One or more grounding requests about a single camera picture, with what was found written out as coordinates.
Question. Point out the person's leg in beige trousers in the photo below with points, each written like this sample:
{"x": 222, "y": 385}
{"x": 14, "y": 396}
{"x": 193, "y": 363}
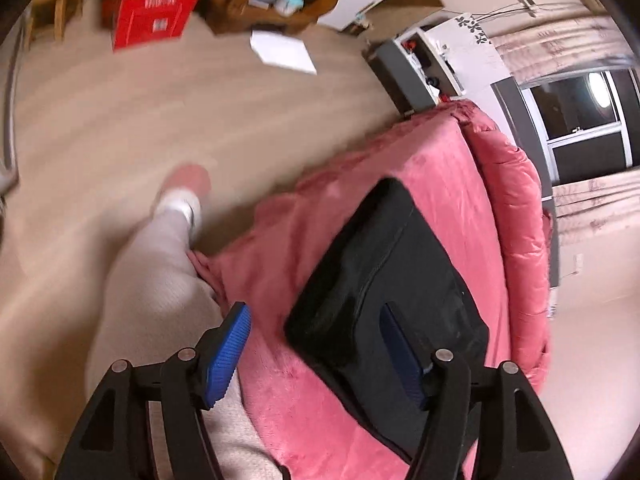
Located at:
{"x": 150, "y": 285}

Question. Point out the pink bed sheet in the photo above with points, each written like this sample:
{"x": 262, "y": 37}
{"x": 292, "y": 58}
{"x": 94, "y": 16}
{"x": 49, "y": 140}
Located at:
{"x": 280, "y": 400}

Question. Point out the window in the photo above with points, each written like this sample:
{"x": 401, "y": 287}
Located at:
{"x": 565, "y": 105}

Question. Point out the patterned white curtain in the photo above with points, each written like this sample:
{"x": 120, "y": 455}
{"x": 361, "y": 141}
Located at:
{"x": 600, "y": 200}
{"x": 550, "y": 45}

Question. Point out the white wall socket strip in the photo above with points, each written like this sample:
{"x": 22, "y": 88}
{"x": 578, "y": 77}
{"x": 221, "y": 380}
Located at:
{"x": 577, "y": 265}

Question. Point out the white paper sheet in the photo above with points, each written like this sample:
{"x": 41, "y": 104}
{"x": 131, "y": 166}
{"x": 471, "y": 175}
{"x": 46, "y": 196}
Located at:
{"x": 282, "y": 52}

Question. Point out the grey and white headboard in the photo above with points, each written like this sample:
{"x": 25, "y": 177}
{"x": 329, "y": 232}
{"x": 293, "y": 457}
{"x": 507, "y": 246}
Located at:
{"x": 515, "y": 105}

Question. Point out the white wall power strip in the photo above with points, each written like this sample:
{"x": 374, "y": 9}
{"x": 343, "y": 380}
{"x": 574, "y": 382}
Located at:
{"x": 527, "y": 4}

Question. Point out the pink duvet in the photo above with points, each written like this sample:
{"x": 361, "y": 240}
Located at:
{"x": 520, "y": 210}

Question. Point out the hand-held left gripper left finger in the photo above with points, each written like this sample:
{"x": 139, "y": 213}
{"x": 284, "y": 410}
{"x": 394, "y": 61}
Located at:
{"x": 227, "y": 350}

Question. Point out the teal lidded jar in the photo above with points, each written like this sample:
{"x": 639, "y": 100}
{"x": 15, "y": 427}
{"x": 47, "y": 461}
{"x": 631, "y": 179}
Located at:
{"x": 289, "y": 1}

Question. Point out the white floral wall panel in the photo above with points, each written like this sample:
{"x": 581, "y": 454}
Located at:
{"x": 480, "y": 60}

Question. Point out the black embroidered pants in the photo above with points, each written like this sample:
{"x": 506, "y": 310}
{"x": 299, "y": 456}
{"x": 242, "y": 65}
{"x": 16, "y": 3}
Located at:
{"x": 375, "y": 270}

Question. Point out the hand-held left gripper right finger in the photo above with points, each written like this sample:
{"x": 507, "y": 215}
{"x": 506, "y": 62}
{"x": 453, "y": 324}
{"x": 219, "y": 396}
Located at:
{"x": 400, "y": 355}

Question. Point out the grey and white nightstand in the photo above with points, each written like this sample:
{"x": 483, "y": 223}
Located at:
{"x": 400, "y": 75}

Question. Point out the white sock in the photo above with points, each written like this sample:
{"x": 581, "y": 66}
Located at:
{"x": 180, "y": 207}

